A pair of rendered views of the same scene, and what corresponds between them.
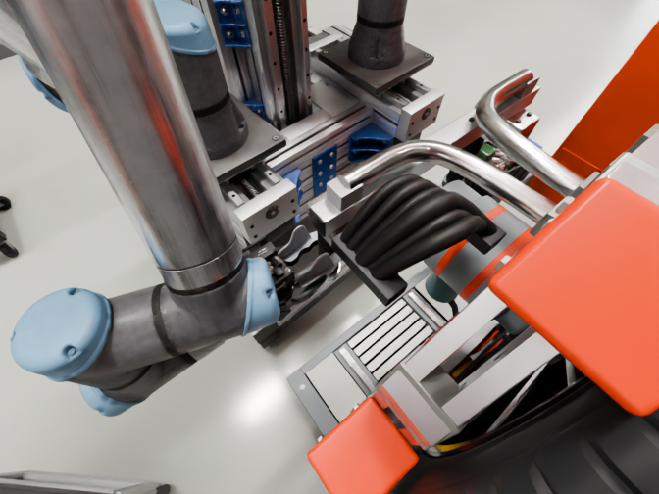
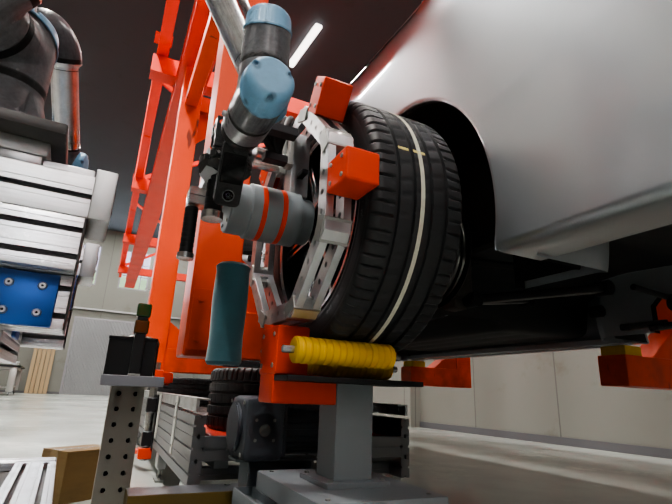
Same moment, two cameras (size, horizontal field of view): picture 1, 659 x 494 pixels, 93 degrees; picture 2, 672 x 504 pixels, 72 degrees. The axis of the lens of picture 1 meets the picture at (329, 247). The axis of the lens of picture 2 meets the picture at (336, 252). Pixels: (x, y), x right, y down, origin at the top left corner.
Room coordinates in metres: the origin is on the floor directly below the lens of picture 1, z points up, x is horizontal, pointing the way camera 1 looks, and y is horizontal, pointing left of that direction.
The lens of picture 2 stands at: (-0.17, 0.80, 0.42)
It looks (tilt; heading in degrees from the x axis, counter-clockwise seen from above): 17 degrees up; 282
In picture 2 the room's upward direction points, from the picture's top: 2 degrees clockwise
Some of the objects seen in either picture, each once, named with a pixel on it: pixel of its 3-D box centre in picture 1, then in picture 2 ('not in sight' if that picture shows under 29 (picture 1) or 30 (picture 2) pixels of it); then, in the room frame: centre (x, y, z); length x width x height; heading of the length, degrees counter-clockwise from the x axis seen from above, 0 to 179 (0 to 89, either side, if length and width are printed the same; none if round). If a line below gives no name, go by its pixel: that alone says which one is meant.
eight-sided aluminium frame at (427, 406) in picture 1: (524, 288); (293, 220); (0.18, -0.28, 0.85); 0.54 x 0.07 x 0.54; 128
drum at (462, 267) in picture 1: (482, 254); (267, 215); (0.24, -0.23, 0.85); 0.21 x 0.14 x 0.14; 38
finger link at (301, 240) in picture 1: (301, 238); (207, 162); (0.26, 0.04, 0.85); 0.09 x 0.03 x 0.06; 137
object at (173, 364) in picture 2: not in sight; (202, 349); (1.52, -2.41, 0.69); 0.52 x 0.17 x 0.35; 38
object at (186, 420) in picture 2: not in sight; (161, 413); (1.34, -1.69, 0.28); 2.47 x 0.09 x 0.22; 128
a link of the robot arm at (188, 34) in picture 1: (177, 54); (14, 50); (0.55, 0.25, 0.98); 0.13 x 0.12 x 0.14; 108
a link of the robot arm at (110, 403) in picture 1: (140, 363); (261, 95); (0.08, 0.23, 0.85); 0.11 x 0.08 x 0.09; 128
